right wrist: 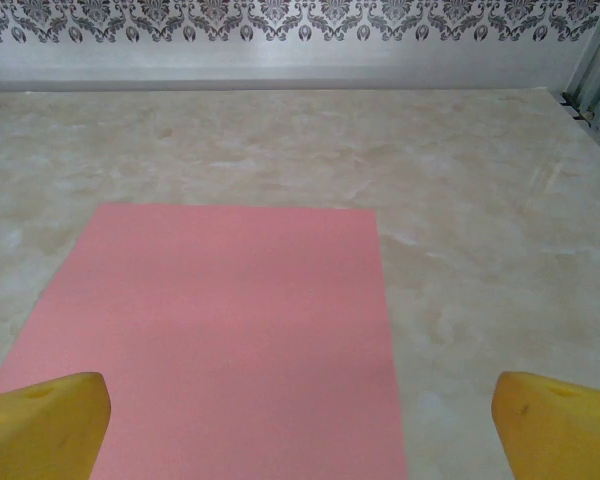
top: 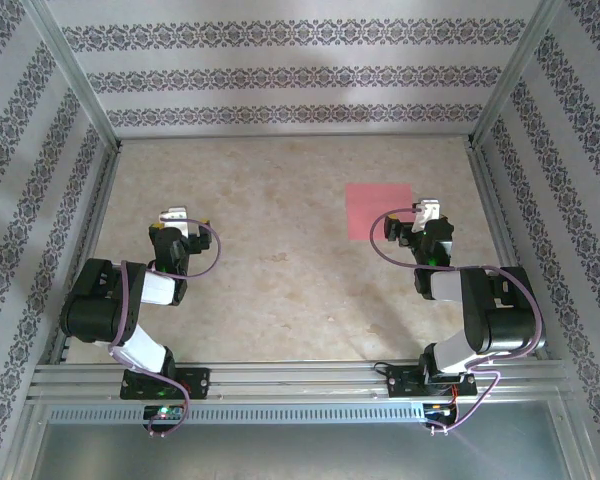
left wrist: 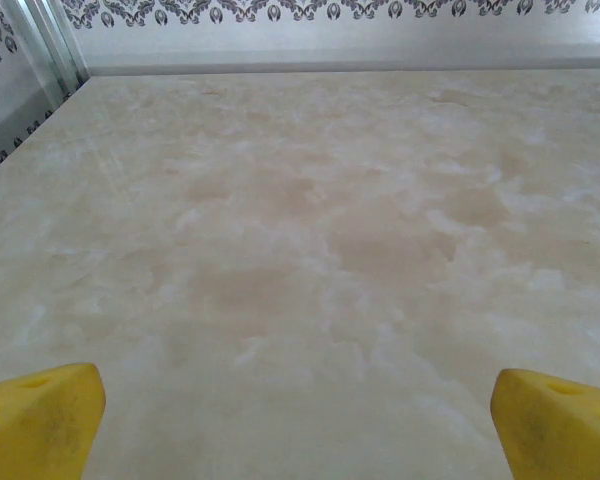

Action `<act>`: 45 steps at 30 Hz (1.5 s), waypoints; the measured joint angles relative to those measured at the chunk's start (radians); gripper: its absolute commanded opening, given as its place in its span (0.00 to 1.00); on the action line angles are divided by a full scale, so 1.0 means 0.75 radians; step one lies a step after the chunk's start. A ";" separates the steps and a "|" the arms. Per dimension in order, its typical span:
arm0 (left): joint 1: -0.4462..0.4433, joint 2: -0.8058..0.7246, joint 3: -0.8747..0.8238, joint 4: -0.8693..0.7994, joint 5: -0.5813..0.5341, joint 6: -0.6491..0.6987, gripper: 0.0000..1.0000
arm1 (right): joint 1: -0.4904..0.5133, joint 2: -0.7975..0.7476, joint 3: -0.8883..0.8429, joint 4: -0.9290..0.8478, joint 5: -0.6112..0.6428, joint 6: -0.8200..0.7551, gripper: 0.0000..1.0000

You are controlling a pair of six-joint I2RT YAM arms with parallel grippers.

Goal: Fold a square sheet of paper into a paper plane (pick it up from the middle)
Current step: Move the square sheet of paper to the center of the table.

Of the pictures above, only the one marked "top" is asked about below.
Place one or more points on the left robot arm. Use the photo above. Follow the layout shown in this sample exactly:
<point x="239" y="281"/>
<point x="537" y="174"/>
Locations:
<point x="95" y="310"/>

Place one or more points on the aluminium side rail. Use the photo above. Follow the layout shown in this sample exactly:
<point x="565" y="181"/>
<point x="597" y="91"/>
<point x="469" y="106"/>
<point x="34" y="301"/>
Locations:
<point x="491" y="200"/>
<point x="94" y="220"/>

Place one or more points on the grey metal sheet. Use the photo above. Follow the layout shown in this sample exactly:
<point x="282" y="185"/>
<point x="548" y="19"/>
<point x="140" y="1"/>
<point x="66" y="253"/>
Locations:
<point x="300" y="455"/>

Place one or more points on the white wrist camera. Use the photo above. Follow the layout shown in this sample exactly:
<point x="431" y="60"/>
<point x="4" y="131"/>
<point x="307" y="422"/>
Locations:
<point x="430" y="207"/>
<point x="177" y="212"/>

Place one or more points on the aluminium back rail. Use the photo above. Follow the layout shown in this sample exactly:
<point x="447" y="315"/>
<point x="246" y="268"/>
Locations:
<point x="295" y="136"/>

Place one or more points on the aluminium frame post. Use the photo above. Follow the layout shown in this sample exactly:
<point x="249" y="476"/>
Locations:
<point x="507" y="85"/>
<point x="79" y="85"/>

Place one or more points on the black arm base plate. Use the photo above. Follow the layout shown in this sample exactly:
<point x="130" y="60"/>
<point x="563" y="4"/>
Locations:
<point x="200" y="382"/>
<point x="400" y="382"/>

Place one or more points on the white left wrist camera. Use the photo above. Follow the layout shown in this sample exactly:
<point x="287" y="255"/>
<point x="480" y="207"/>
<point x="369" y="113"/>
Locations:
<point x="177" y="212"/>

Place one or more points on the aluminium mounting rail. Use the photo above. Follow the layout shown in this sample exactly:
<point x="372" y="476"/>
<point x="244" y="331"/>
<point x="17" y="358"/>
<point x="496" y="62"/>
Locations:
<point x="300" y="380"/>

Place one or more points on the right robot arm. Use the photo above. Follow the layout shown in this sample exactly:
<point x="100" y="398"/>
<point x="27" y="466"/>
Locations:
<point x="510" y="325"/>

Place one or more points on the circuit board with green light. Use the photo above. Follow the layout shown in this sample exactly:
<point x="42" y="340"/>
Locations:
<point x="165" y="412"/>

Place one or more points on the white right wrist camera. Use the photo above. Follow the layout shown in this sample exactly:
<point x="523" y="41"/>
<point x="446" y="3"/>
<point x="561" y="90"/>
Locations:
<point x="430" y="207"/>

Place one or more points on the pink paper sheet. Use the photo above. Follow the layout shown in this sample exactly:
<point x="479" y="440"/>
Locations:
<point x="370" y="205"/>

